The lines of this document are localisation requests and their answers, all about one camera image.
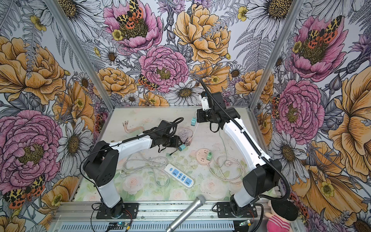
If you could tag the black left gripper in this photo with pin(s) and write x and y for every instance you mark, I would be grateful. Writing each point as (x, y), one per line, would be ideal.
(176, 142)

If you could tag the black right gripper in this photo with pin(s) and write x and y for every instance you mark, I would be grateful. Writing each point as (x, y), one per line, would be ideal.
(200, 116)

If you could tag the teal charger with white cable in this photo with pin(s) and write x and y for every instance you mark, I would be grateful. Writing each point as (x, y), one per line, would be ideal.
(193, 122)

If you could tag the light green USB charger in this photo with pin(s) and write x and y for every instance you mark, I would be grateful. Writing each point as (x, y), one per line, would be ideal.
(209, 156)

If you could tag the teal charger with black cable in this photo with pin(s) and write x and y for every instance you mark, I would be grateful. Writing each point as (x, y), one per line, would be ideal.
(182, 147)

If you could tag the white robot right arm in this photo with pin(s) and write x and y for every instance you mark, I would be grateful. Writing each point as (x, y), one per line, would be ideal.
(263, 173)

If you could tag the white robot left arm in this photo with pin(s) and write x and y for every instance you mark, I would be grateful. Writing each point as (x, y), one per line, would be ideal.
(101, 165)

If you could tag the round pink power socket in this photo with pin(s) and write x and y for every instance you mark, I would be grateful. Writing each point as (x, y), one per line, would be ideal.
(201, 156)

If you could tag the white blue power strip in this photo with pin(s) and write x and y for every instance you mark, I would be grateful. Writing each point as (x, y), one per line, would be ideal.
(180, 176)

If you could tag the silver microphone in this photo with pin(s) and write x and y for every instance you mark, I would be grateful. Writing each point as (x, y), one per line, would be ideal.
(196, 204)

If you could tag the green circuit board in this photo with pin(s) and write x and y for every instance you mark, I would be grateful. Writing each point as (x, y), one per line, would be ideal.
(117, 225)

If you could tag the pink doll with black hat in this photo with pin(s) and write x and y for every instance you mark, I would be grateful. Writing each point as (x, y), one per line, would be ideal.
(281, 216)

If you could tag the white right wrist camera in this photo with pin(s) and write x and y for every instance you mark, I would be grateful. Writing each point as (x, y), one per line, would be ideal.
(205, 103)

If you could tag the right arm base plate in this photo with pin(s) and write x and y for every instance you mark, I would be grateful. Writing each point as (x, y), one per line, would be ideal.
(231, 210)

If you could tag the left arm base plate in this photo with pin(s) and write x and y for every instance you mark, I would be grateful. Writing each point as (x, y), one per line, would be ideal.
(119, 211)

